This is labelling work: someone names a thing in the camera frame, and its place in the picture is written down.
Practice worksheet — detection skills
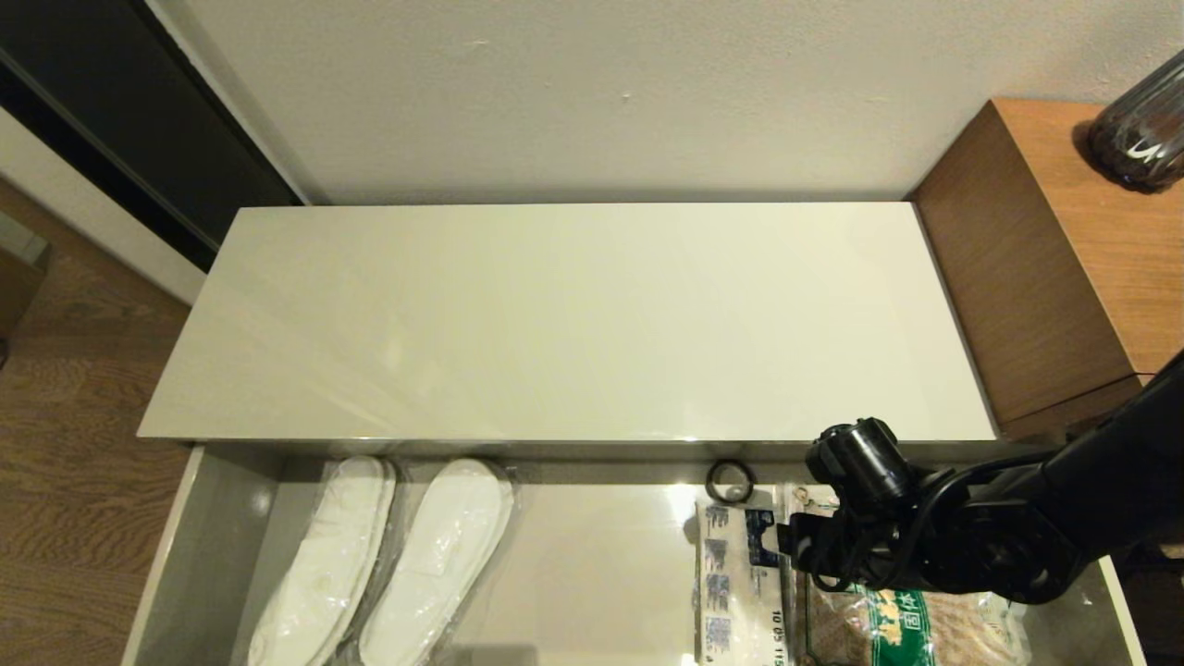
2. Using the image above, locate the brown wooden side cabinet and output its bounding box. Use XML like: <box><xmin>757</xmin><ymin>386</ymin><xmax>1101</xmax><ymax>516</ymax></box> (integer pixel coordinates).
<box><xmin>911</xmin><ymin>99</ymin><xmax>1184</xmax><ymax>441</ymax></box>

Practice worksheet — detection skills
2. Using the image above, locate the black tape roll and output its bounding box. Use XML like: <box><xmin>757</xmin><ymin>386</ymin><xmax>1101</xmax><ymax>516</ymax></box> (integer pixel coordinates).
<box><xmin>706</xmin><ymin>460</ymin><xmax>757</xmax><ymax>505</ymax></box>

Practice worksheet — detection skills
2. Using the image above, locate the snack bag green label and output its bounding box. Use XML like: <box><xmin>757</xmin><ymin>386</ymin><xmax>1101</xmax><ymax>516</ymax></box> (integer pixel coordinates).
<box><xmin>786</xmin><ymin>481</ymin><xmax>1033</xmax><ymax>666</ymax></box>

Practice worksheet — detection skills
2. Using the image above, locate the black door panel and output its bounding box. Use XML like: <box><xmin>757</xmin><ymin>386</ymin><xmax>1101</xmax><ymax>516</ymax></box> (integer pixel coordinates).
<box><xmin>0</xmin><ymin>0</ymin><xmax>308</xmax><ymax>271</ymax></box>

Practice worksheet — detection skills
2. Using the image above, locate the glossy white drawer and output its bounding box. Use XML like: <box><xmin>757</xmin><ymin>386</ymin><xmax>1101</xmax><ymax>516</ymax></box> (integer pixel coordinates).
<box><xmin>120</xmin><ymin>442</ymin><xmax>1148</xmax><ymax>666</ymax></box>

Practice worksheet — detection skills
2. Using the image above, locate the white door frame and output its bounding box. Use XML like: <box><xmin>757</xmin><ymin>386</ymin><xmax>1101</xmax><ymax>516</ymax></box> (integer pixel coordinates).
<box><xmin>0</xmin><ymin>104</ymin><xmax>209</xmax><ymax>304</ymax></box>

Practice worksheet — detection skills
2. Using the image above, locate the white tissue pack blue print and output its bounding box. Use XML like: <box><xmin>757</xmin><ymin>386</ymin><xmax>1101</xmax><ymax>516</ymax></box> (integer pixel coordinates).
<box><xmin>694</xmin><ymin>499</ymin><xmax>798</xmax><ymax>666</ymax></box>

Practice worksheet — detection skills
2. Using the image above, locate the glossy white cabinet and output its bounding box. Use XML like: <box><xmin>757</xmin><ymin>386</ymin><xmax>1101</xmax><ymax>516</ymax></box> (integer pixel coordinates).
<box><xmin>137</xmin><ymin>203</ymin><xmax>1000</xmax><ymax>463</ymax></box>

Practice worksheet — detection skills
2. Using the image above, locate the white slipper in plastic wrap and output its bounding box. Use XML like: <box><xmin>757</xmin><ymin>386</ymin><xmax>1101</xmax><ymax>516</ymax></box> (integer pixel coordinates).
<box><xmin>248</xmin><ymin>455</ymin><xmax>397</xmax><ymax>666</ymax></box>
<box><xmin>359</xmin><ymin>460</ymin><xmax>515</xmax><ymax>666</ymax></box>

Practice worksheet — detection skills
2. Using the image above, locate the dark ribbed glass vase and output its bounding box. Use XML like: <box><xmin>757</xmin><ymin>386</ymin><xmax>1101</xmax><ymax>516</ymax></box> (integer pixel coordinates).
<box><xmin>1084</xmin><ymin>48</ymin><xmax>1184</xmax><ymax>193</ymax></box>

